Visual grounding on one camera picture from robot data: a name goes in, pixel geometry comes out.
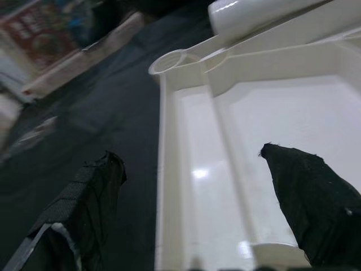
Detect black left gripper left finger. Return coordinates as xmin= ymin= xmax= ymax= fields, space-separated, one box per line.
xmin=4 ymin=150 xmax=127 ymax=271

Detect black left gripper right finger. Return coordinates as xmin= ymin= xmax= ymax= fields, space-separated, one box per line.
xmin=258 ymin=142 xmax=361 ymax=268

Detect white plastic children table top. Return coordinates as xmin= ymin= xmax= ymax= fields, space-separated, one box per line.
xmin=148 ymin=25 xmax=361 ymax=271

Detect black tablecloth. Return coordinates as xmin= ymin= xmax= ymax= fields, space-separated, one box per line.
xmin=0 ymin=16 xmax=215 ymax=271

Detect beige patterned cloth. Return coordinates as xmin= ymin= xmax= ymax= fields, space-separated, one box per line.
xmin=20 ymin=11 xmax=145 ymax=100

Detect clear box with orange lid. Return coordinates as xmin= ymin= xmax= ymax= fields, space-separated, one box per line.
xmin=0 ymin=0 xmax=81 ymax=73

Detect white plastic table leg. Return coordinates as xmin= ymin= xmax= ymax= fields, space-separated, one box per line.
xmin=207 ymin=0 xmax=335 ymax=43

